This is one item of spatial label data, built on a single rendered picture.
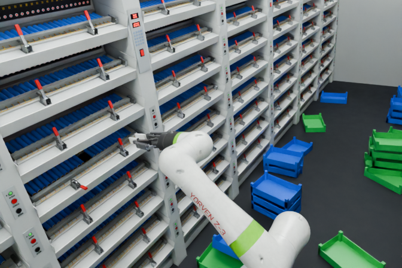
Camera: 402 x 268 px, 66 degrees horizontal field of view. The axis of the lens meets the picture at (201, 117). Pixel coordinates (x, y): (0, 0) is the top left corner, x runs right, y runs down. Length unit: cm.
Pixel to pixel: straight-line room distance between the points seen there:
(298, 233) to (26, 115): 98
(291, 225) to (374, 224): 146
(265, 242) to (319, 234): 138
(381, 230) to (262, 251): 158
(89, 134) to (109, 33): 42
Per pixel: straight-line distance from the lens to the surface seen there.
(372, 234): 243
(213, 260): 217
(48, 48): 122
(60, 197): 138
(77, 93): 128
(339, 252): 227
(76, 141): 133
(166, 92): 163
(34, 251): 140
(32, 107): 123
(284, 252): 102
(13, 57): 117
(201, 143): 108
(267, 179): 248
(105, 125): 140
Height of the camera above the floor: 168
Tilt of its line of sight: 26 degrees down
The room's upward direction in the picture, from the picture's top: 7 degrees counter-clockwise
